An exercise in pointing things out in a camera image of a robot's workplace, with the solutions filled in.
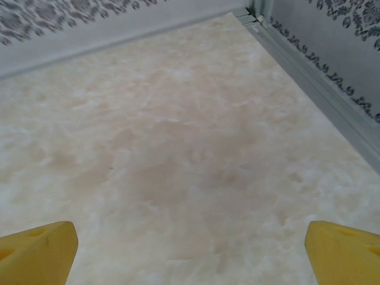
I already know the aluminium upright post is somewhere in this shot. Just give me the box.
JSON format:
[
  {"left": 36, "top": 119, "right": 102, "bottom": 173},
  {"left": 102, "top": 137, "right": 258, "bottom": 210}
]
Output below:
[{"left": 246, "top": 0, "right": 274, "bottom": 21}]

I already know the aluminium table back rail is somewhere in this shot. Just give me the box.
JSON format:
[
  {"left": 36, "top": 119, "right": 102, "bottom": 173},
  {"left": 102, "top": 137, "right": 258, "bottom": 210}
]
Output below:
[{"left": 0, "top": 11, "right": 249, "bottom": 83}]

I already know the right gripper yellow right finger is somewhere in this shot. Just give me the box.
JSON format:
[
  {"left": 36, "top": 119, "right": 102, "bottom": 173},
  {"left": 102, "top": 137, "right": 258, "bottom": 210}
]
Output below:
[{"left": 305, "top": 220, "right": 380, "bottom": 285}]

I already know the aluminium table side rail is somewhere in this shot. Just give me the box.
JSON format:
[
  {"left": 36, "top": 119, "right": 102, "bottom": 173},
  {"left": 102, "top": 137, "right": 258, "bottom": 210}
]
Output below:
[{"left": 236, "top": 11, "right": 380, "bottom": 178}]

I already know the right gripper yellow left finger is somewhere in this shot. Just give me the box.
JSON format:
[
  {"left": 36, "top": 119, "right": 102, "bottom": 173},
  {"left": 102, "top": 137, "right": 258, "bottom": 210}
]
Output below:
[{"left": 0, "top": 220, "right": 80, "bottom": 285}]

